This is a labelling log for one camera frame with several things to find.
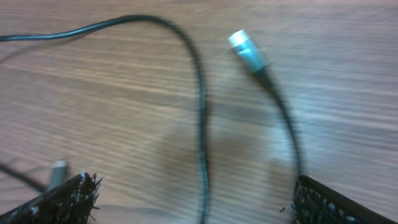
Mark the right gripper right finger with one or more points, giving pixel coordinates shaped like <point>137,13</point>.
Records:
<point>315,203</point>

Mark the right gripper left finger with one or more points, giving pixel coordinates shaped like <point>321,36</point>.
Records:
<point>69,203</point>

